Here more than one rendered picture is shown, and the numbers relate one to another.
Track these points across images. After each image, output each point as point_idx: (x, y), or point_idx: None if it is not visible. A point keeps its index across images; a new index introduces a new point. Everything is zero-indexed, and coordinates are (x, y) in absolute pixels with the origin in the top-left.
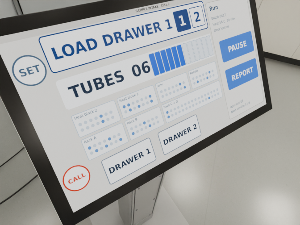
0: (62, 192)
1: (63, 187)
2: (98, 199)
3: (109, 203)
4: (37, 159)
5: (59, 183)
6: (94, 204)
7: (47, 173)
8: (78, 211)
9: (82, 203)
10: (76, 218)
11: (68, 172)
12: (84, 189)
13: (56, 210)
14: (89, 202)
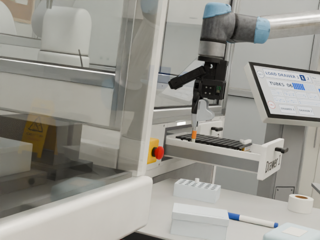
0: (267, 106)
1: (267, 105)
2: (277, 114)
3: (281, 117)
4: (261, 94)
5: (266, 103)
6: (276, 115)
7: (264, 99)
8: (272, 114)
9: (273, 112)
10: (271, 115)
11: (269, 102)
12: (273, 108)
13: (265, 109)
14: (275, 113)
